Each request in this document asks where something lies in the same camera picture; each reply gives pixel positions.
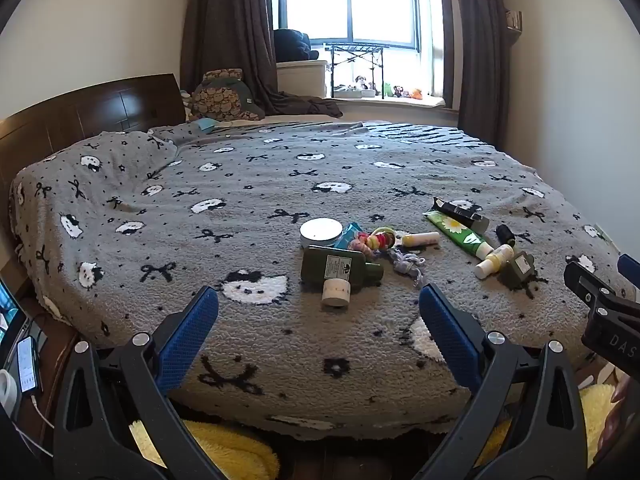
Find dark brown curtain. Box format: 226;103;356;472
179;0;281;103
437;0;511;148

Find smartphone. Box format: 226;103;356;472
16;336;43;393

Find yellow fluffy rug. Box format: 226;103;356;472
129;384;621;480

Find green daisy print tube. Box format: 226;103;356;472
424;210;495;262

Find dark wooden headboard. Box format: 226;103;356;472
0;73;187;191

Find black folding rack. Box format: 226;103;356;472
324;42;392;100

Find large dark green bottle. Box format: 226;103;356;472
301;245;385;292

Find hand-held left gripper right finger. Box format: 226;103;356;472
415;284;588;480

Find grey printed blanket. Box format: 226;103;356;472
9;120;636;442

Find person's right hand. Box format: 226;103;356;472
595;374;640;467

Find tablet screen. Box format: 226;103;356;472
0;280;28;361

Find brown patterned pillow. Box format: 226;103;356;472
189;67;265;123

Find wall shelf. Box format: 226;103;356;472
504;8;523;47

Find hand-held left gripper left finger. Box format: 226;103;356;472
52;286;226;480

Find dark bundled cloth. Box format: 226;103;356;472
273;28;321;63

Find round metal cream tin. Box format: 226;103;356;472
299;218;344;250

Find grey braided cord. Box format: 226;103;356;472
390;249;427;286

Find small dark green bottle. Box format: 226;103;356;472
500;251;537;290

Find small plush toys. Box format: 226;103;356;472
334;75;426;101

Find window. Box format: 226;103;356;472
272;0;446;100

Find black tube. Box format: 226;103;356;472
432;197;491;235

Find wooden nightstand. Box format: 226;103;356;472
0;300;81;461

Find small white jar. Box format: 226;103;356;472
321;279;352;309

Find white charging cable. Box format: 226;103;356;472
10;394;56;458

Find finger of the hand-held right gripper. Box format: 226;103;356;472
564;260;640;312
618;254;640;283

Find small yellow white bottle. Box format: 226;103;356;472
474;243;515;280
403;231;441;248

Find teal packet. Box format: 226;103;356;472
334;222;366;251

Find dark brown cloth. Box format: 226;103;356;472
260;89;345;120

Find white storage box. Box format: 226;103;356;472
276;60;329;98

